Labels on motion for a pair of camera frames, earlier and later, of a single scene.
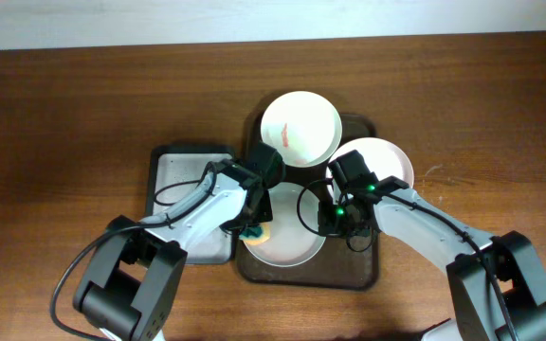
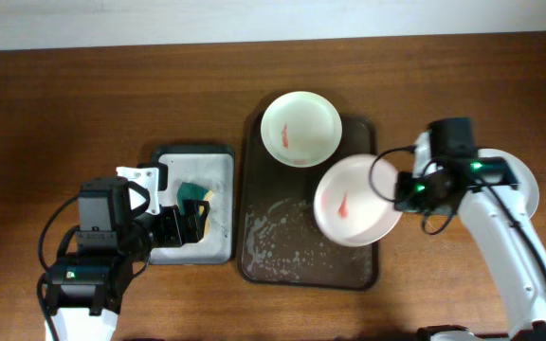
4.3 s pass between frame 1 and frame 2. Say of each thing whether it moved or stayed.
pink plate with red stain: moved
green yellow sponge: moved
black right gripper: moved
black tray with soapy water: stayed
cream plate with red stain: stayed
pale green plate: moved
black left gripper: moved
